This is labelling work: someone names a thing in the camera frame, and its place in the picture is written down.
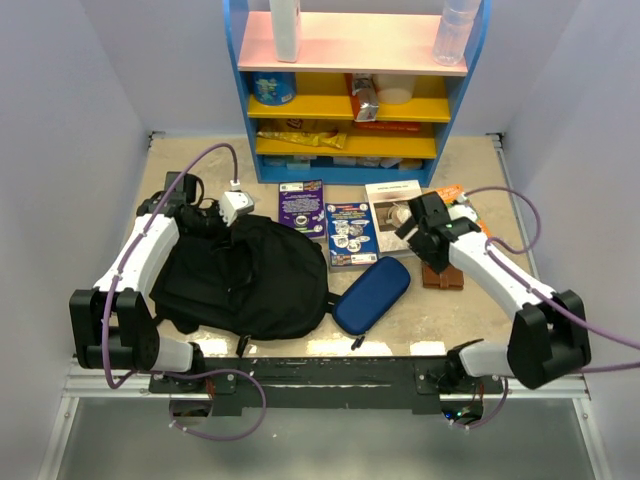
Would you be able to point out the aluminium rail frame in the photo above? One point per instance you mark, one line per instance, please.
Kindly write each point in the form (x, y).
(318, 410)

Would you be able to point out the white plastic tub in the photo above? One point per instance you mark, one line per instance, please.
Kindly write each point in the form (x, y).
(394, 89)

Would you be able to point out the orange treehouse book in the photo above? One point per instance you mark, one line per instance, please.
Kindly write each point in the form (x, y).
(449, 193)

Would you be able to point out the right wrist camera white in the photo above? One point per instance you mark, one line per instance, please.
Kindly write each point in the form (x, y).
(462, 208)

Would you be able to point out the silver orange snack bag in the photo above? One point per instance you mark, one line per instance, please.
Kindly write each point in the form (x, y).
(364, 100)

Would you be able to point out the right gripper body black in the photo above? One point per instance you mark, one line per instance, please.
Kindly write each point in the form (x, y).
(432, 260)

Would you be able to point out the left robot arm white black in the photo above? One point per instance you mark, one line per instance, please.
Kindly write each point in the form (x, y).
(112, 320)

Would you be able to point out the white coffee cover book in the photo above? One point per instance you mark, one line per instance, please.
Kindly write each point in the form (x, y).
(388, 202)

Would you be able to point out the blue comic book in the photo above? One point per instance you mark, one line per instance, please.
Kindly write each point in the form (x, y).
(351, 236)

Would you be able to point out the blue round tin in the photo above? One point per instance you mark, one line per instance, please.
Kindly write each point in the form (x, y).
(274, 88)

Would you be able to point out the orange flat box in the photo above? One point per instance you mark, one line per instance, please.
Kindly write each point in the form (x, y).
(389, 126)

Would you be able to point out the blue shelf unit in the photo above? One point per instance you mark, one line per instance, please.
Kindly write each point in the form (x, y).
(404, 142)

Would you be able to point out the white carton on shelf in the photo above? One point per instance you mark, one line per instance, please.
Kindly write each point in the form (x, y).
(286, 29)

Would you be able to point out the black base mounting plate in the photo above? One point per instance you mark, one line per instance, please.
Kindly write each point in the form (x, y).
(414, 383)

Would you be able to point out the yellow chips bag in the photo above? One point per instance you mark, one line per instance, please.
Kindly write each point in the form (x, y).
(306, 132)

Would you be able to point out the black backpack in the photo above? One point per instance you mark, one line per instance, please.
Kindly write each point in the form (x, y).
(257, 279)

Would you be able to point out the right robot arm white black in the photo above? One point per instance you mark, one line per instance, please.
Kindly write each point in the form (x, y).
(548, 338)

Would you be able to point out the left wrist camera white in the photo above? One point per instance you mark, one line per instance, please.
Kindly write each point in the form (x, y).
(235, 203)

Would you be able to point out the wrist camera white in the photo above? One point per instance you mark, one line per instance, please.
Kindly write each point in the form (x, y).
(235, 203)
(462, 208)

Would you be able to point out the clear plastic bottle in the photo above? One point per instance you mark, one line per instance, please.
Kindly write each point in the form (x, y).
(454, 29)

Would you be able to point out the brown leather wallet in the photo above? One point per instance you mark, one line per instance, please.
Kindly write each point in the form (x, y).
(449, 279)

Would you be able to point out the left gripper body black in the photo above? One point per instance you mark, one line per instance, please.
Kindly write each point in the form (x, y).
(207, 224)

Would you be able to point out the purple book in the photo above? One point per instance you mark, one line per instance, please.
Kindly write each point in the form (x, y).
(301, 207)

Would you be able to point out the blue zip pencil case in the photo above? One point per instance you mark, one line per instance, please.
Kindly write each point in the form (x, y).
(368, 299)

